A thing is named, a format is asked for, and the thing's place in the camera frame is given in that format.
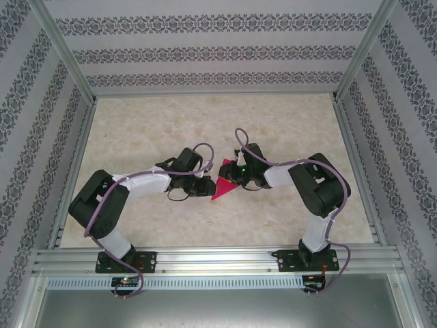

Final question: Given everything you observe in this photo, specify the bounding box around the thin aluminium back rail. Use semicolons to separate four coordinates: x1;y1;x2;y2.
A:
92;90;339;98

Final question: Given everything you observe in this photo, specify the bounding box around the aluminium side rail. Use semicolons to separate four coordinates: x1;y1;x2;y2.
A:
46;98;99;249
332;98;389;246

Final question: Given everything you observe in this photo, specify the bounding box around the aluminium mounting rail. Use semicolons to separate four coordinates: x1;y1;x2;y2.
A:
32;246;406;275

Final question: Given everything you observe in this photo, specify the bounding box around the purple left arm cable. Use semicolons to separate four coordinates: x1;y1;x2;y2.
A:
83;142;216;301

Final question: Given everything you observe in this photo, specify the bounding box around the short aluminium frame strut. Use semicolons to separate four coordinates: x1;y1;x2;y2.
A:
389;273;428;328
11;274;49;328

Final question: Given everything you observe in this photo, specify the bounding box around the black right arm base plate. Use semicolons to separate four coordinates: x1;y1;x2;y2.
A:
277;249;341;273

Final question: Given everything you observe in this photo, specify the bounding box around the grey metal sheet panel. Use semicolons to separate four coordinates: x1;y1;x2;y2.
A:
29;273;416;328

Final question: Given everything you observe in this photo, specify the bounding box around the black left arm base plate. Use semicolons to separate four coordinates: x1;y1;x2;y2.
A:
94;251;158;275

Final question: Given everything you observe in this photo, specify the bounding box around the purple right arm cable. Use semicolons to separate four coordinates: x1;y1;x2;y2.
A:
234;127;353;299

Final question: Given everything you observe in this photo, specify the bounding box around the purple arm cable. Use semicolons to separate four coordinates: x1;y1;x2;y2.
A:
234;127;353;299
83;142;216;301

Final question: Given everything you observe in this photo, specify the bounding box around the aluminium frame post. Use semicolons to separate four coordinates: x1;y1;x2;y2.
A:
332;0;399;104
28;0;99;104

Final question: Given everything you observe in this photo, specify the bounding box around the thin black left wrist cable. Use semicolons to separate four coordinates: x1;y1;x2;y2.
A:
166;187;191;203

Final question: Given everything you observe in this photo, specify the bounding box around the grey slotted cable duct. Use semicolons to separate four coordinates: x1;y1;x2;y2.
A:
45;275;305;290

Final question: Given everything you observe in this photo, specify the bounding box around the pink paper sheet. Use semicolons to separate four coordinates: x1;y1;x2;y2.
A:
210;158;242;201

